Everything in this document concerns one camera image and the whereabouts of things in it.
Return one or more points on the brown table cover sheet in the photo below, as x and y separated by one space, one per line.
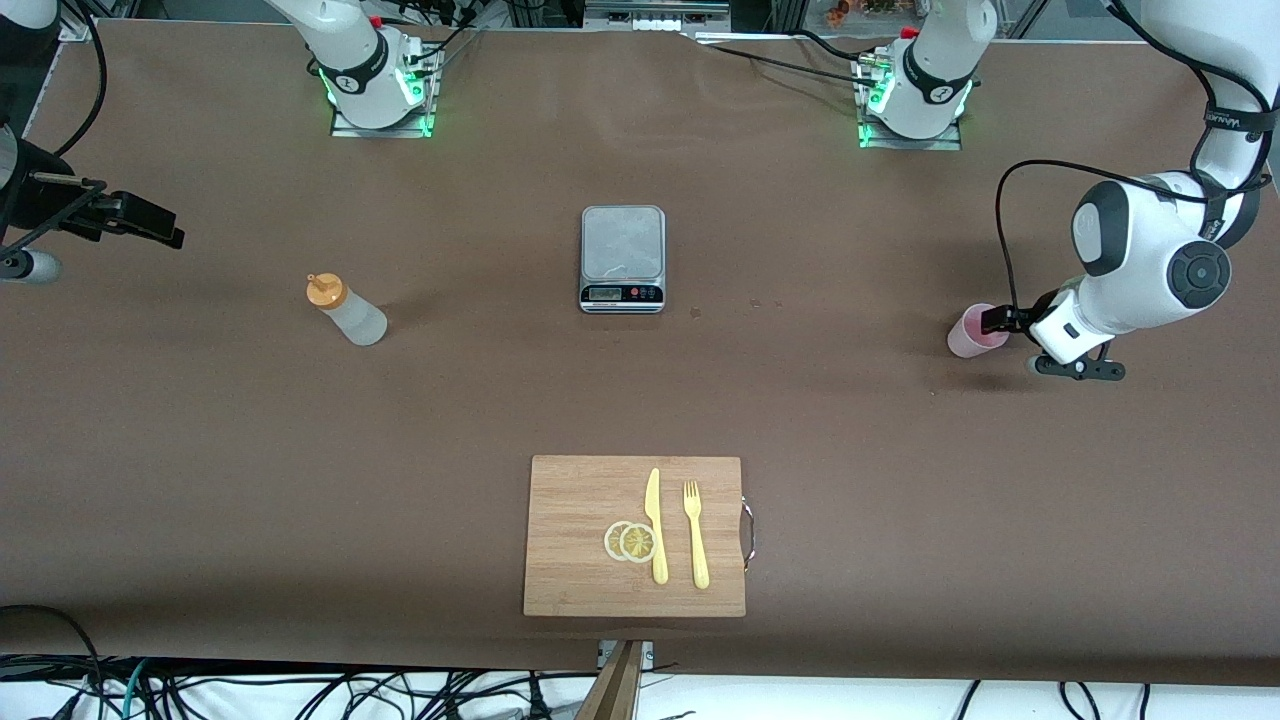
300 450

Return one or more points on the silver digital kitchen scale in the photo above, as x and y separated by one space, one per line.
622 240

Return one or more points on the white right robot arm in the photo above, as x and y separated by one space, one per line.
350 60

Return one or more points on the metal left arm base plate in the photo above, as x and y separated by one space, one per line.
950 143

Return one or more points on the wooden beam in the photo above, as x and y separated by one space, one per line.
615 695

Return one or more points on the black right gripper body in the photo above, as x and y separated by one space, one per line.
42 198

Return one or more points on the lemon slice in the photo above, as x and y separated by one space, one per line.
611 541
637 543

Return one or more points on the white power strip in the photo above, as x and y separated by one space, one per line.
650 18

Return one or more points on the small metal bracket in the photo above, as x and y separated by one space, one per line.
648 652

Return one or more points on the clear sauce bottle orange cap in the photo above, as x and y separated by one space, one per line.
360 322

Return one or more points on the bamboo cutting board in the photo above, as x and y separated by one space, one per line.
570 520

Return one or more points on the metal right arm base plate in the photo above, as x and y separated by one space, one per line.
345 130

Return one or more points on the yellow plastic fork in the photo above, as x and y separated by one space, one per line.
700 560

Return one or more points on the yellow plastic knife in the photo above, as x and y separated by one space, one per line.
659 560

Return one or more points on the pink plastic cup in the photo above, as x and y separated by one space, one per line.
965 342

